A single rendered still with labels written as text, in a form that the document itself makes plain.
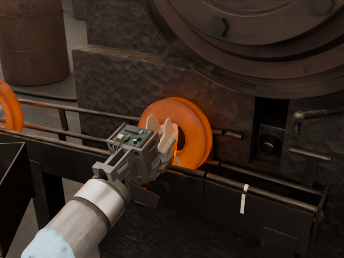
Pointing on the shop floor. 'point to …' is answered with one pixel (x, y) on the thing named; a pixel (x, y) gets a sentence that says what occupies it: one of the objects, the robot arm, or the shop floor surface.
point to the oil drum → (33, 42)
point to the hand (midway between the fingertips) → (172, 128)
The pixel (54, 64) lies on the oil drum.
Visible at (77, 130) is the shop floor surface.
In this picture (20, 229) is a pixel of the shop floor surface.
